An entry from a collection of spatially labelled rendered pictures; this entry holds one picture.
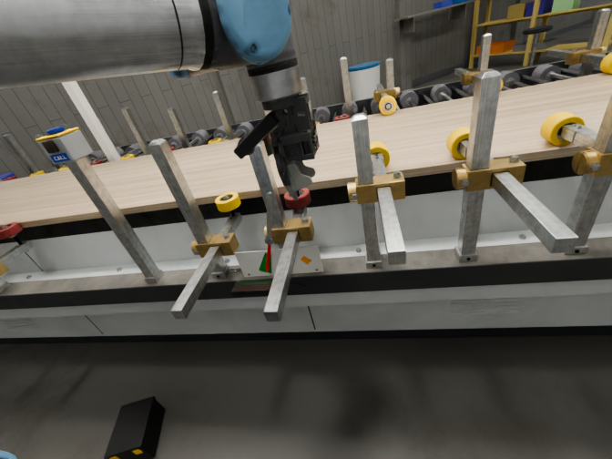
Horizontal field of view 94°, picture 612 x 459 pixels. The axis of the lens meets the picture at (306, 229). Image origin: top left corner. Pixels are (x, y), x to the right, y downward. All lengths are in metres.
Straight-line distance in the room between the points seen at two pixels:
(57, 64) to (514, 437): 1.48
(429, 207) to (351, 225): 0.27
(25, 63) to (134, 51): 0.08
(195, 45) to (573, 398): 1.57
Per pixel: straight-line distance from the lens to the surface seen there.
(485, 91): 0.71
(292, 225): 0.80
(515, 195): 0.69
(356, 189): 0.72
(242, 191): 1.03
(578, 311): 1.59
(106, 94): 4.93
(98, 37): 0.32
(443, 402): 1.44
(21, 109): 5.09
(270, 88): 0.55
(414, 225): 1.07
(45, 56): 0.32
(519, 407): 1.50
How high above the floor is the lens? 1.29
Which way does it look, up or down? 33 degrees down
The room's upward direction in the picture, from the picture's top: 14 degrees counter-clockwise
